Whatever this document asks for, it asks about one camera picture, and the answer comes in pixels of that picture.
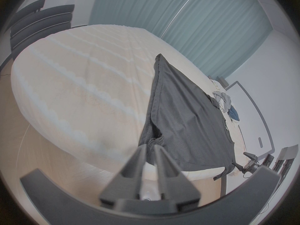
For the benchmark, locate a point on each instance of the black chest of drawers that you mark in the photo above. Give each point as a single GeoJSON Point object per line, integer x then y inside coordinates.
{"type": "Point", "coordinates": [39, 24]}

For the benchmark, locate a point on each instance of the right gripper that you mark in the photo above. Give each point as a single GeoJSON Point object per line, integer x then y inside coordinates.
{"type": "Point", "coordinates": [252, 166]}

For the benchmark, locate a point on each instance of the pile of clothes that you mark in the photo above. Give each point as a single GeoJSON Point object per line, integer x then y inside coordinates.
{"type": "Point", "coordinates": [225, 102]}

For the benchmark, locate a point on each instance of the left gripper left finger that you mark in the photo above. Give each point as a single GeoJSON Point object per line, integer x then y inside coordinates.
{"type": "Point", "coordinates": [129, 179]}

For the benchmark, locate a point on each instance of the grey bedside table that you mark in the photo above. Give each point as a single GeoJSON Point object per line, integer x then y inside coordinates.
{"type": "Point", "coordinates": [223, 81]}

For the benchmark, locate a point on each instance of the bed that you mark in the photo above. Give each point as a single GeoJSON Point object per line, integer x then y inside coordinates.
{"type": "Point", "coordinates": [82, 78]}

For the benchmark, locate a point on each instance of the blue-green curtain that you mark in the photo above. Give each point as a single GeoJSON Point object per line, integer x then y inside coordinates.
{"type": "Point", "coordinates": [131, 6]}
{"type": "Point", "coordinates": [222, 27]}

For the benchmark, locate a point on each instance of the white printed pillow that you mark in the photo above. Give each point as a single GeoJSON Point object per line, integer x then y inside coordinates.
{"type": "Point", "coordinates": [216, 83]}

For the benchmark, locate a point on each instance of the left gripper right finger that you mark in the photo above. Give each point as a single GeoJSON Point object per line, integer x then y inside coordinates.
{"type": "Point", "coordinates": [173, 184]}

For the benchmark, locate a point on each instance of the black T-shirt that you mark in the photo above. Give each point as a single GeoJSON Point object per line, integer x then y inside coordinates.
{"type": "Point", "coordinates": [187, 125]}

